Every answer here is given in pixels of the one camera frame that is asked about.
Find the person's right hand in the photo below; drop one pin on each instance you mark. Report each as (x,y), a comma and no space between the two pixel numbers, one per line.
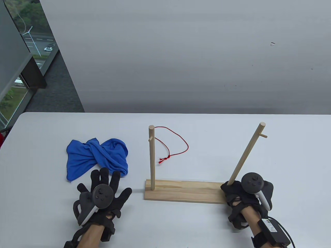
(232,191)

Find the person's left hand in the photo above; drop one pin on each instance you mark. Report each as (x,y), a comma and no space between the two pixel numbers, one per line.
(104,176)

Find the blue towel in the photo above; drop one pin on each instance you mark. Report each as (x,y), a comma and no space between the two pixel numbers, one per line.
(82,155)

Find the wooden rack with two posts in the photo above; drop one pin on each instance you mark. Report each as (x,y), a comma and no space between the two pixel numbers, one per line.
(181,192)

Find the person's left forearm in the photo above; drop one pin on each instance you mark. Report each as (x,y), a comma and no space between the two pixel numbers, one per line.
(90,237)

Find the black white handheld controller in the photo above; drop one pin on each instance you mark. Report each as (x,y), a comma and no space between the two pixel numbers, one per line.
(103,196)
(252,182)

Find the black sensor box white label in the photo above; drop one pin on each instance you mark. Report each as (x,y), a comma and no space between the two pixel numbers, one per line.
(271,230)

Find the red object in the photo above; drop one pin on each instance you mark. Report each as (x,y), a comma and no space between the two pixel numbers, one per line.
(1,139)

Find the window with outdoor view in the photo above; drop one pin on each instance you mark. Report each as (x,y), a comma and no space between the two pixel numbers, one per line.
(38,38)

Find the grey partition panel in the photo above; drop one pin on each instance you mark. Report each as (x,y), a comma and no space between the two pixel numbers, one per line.
(13,51)

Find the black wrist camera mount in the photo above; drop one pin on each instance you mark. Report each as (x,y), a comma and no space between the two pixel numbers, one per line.
(238,223)
(107,232)

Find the dark window frame block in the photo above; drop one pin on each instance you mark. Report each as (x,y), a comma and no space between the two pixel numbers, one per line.
(33,77)

